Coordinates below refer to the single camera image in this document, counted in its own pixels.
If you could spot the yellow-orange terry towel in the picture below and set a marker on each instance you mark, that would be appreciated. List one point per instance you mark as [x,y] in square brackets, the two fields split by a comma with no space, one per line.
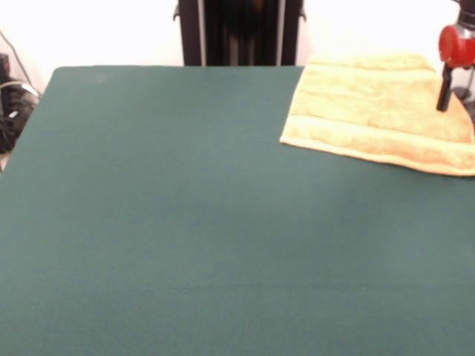
[371,111]

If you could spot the dark green table cloth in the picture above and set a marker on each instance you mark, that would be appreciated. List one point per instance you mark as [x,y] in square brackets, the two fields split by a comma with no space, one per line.
[185,241]

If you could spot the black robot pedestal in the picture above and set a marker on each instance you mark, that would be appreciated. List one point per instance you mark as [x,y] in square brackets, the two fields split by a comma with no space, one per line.
[193,33]

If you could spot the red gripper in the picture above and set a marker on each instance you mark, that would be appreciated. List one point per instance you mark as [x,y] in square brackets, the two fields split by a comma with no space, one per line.
[454,46]

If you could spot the small black box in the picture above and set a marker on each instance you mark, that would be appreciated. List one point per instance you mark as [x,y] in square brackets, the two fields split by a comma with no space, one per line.
[3,66]

